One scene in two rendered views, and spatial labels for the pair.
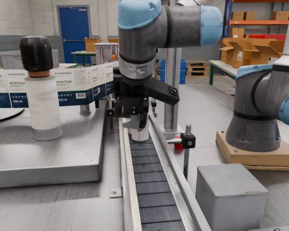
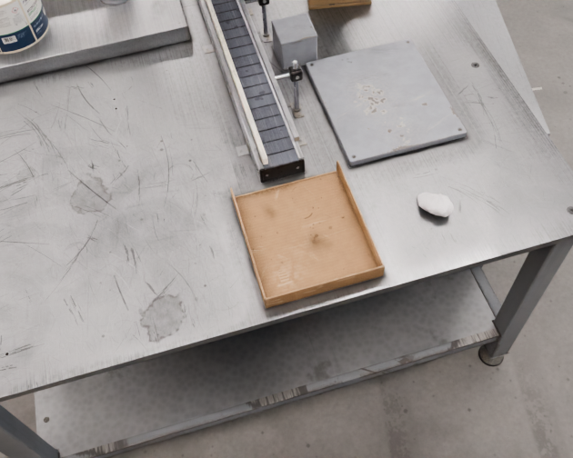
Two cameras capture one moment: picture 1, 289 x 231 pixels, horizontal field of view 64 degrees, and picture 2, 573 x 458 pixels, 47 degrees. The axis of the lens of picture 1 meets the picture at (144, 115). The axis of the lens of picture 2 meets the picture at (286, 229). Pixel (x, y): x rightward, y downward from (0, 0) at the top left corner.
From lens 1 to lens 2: 1.31 m
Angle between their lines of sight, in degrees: 38
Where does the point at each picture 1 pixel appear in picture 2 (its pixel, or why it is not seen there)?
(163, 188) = (246, 42)
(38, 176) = (137, 44)
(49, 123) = not seen: outside the picture
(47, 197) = (153, 61)
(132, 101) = not seen: outside the picture
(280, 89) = not seen: outside the picture
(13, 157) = (104, 29)
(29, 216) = (148, 76)
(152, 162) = (236, 16)
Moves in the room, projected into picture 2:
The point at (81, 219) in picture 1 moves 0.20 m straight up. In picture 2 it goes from (189, 73) to (175, 11)
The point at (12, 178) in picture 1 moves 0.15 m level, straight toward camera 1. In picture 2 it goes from (115, 49) to (147, 76)
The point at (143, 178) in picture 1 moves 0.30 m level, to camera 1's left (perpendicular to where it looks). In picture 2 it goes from (230, 34) to (118, 51)
